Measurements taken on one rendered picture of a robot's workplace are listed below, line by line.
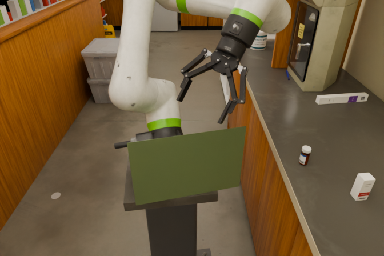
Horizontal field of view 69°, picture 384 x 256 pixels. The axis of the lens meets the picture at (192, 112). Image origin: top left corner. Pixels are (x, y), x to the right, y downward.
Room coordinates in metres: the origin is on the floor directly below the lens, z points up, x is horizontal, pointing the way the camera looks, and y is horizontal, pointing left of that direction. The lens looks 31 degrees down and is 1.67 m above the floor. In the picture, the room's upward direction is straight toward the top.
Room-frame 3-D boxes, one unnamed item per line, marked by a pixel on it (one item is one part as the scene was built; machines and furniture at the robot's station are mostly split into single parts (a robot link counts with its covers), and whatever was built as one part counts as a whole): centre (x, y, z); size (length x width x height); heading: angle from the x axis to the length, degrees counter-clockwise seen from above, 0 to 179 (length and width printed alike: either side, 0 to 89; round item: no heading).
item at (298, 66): (1.62, -0.64, 1.19); 0.30 x 0.01 x 0.40; 0
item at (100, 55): (3.27, 1.03, 0.49); 0.60 x 0.42 x 0.33; 0
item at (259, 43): (2.26, -0.54, 1.02); 0.13 x 0.13 x 0.15
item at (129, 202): (0.82, 0.09, 0.92); 0.32 x 0.32 x 0.04; 8
